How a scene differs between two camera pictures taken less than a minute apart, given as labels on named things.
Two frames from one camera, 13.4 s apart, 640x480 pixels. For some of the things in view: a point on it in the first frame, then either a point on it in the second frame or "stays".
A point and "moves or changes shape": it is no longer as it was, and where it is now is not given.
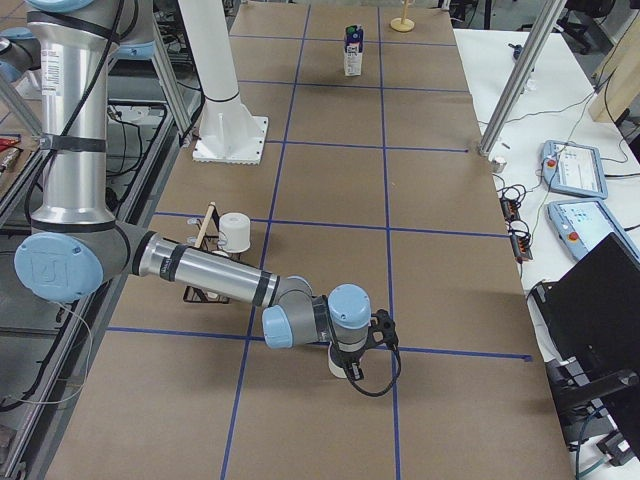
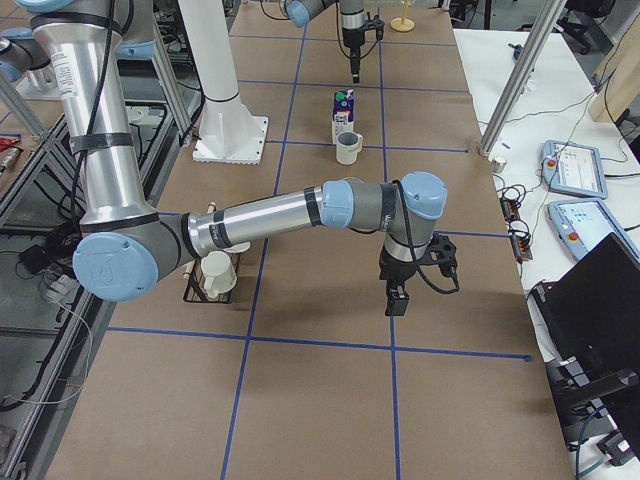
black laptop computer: x=587 y=321 stays
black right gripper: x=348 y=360 → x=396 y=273
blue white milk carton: x=353 y=50 moves or changes shape
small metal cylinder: x=498 y=164 stays
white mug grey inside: x=337 y=371 → x=348 y=145
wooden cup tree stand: x=403 y=24 stays
